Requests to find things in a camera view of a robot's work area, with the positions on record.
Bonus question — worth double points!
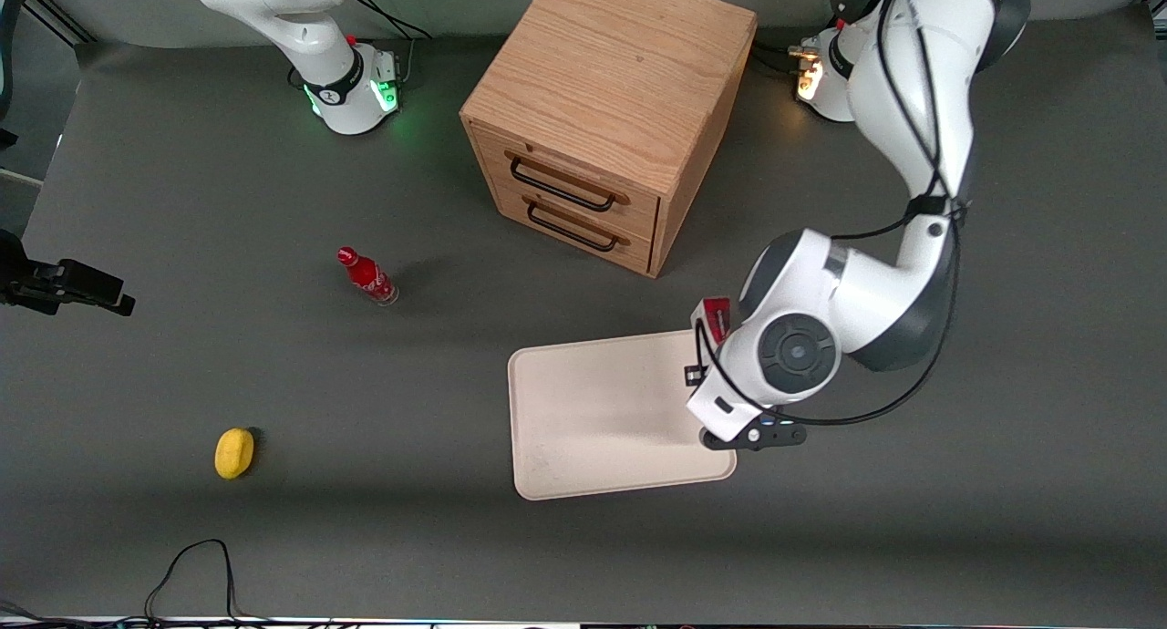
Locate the red cookie box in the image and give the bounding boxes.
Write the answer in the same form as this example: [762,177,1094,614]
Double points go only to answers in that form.
[690,296,734,348]

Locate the cream plastic tray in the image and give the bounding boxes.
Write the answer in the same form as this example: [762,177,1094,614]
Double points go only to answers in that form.
[507,329,738,501]

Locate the wooden two-drawer cabinet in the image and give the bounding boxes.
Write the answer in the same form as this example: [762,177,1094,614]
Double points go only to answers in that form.
[460,0,759,279]

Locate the red soda bottle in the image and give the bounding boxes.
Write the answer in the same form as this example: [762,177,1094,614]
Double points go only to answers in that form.
[336,246,400,307]

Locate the yellow lemon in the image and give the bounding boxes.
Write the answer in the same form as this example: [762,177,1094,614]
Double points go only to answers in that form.
[214,428,256,480]

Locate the black stand pole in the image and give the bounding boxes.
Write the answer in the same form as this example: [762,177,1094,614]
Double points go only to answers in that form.
[0,0,34,152]

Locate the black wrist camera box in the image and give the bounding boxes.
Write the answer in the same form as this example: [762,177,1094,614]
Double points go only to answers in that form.
[700,418,809,453]

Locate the black drawer handle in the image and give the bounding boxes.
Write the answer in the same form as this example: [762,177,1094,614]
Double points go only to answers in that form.
[525,200,631,253]
[508,153,631,213]

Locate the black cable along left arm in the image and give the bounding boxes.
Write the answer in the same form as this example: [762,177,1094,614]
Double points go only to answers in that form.
[695,0,970,428]

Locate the black cables at left arm base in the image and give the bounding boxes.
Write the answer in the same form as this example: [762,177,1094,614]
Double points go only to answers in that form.
[751,38,807,76]

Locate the black cables at arm base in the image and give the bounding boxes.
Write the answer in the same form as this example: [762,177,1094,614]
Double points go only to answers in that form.
[751,38,807,76]
[348,0,435,85]

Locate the black cables at right arm base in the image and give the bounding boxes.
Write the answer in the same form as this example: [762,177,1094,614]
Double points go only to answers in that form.
[348,0,435,85]

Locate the black looped table cable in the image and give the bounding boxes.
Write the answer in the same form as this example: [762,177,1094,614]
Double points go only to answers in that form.
[144,539,245,624]

